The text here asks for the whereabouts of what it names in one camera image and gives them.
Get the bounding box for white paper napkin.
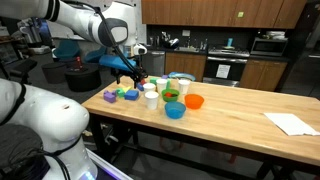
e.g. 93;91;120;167
263;112;320;137

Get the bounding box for black metal table frame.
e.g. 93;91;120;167
88;111;320;180

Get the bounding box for small dark round ottoman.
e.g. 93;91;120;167
41;61;68;85

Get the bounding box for translucent plastic cup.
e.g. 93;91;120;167
155;78;169;95

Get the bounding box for green plastic bowl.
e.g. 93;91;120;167
161;88;181;103

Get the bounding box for black cable bundle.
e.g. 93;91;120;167
0;123;73;180

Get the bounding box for red stool wooden seat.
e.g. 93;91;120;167
156;133;186;153
199;148;241;166

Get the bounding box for yellow foam triangle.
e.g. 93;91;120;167
119;85;132;94

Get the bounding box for large black round ottoman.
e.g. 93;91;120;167
64;64;103;93

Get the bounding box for stainless kitchen stove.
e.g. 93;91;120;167
202;46;251;88

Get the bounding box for black refrigerator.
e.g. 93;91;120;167
281;0;320;99

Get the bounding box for long green foam block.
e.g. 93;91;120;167
149;77;172;91

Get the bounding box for steel kitchen sink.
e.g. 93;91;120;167
174;46;201;54

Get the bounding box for orange plastic bowl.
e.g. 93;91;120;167
184;93;205;110

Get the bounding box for stainless microwave oven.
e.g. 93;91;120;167
250;36;289;57

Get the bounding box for blue plastic bowl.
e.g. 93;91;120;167
164;101;187;120

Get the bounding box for white robot base platform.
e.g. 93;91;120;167
84;148;134;180

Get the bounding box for green foam arch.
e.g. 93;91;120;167
115;87;126;99

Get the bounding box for purple rectangular foam block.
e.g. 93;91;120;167
103;92;118;104

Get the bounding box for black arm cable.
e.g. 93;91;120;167
61;0;148;78

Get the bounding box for light blue plastic chair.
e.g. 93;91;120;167
168;71;197;83

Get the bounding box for white paper sign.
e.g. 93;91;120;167
215;63;232;80

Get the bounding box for wooden upper cabinets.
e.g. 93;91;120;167
140;0;308;30

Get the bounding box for blue foam cube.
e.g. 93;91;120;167
124;89;140;102

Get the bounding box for black kettle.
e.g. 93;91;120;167
162;31;180;50

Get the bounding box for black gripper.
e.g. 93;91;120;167
110;66;148;89

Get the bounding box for stack of white plates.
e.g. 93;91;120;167
265;30;287;39

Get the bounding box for teal lounge chair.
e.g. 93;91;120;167
53;40;81;62
83;45;108;64

